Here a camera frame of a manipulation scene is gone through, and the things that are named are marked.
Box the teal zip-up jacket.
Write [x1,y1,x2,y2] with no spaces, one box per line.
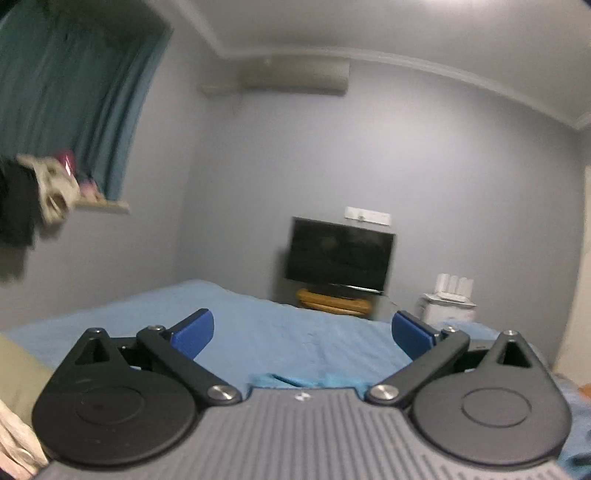
[249,373,372,395]

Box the clothes pile on sill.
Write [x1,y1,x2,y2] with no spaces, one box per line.
[1,154,105,282]

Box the light blue bed blanket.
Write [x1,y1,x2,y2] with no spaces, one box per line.
[10,281,590,479]

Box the white wifi router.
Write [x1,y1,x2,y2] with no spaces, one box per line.
[424,273,475,308]

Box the black flat screen television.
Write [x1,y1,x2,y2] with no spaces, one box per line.
[284,217,396,294]

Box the wooden tv stand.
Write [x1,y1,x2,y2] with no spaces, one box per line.
[297,288,373,317]

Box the wooden window sill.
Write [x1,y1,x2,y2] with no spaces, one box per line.
[74,198,130,215]

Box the teal window curtain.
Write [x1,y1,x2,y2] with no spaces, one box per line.
[1,1,171,200]

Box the white wall socket strip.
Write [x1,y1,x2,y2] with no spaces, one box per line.
[344,207,392,227]

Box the white wall air conditioner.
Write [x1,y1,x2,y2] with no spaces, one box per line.
[198,55,351,97]

